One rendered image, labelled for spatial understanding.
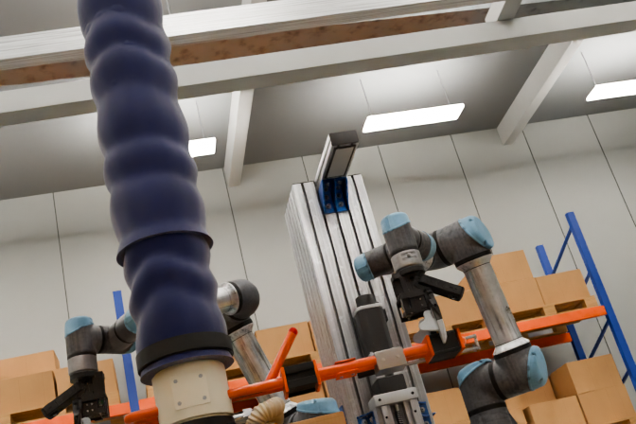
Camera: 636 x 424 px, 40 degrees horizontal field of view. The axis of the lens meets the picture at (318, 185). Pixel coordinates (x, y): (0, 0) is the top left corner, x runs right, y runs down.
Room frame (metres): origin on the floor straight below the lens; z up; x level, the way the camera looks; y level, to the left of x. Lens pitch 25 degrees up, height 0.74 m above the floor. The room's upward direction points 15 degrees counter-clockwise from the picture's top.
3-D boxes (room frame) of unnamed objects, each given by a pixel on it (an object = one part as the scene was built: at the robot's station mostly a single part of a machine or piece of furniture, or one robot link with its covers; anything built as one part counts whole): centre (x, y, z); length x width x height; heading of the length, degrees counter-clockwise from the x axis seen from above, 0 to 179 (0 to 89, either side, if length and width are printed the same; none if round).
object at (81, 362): (2.21, 0.72, 1.44); 0.08 x 0.08 x 0.05
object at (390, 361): (2.08, -0.05, 1.21); 0.07 x 0.07 x 0.04; 10
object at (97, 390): (2.21, 0.71, 1.35); 0.09 x 0.08 x 0.12; 100
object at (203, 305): (2.00, 0.41, 1.81); 0.22 x 0.22 x 1.04
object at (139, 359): (2.00, 0.41, 1.33); 0.23 x 0.23 x 0.04
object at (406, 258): (2.10, -0.17, 1.44); 0.08 x 0.08 x 0.05
